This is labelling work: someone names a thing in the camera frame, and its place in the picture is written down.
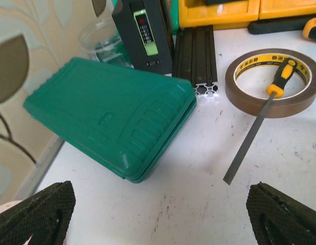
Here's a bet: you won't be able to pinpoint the yellow parts bin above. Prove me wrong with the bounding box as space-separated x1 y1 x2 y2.
178 1 316 30

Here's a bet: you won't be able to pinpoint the clear plastic jar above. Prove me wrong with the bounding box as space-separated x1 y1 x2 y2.
78 18 133 67

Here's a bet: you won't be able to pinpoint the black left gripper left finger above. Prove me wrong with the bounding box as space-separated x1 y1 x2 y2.
0 181 76 244

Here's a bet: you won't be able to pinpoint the black aluminium extrusion bar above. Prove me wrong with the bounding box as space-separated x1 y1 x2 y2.
172 26 218 96

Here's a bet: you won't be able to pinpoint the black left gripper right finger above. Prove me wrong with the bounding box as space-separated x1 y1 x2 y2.
246 182 316 244

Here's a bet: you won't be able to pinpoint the small yellow black screwdriver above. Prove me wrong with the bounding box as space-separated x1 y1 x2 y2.
223 58 298 185

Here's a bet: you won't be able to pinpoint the black battery charger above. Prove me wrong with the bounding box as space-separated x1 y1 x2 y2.
112 0 174 75

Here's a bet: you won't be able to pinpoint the brown tape roll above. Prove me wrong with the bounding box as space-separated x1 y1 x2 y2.
225 48 316 118

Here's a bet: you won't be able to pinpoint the black flathead screwdriver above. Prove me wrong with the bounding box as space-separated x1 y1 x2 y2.
247 14 316 42

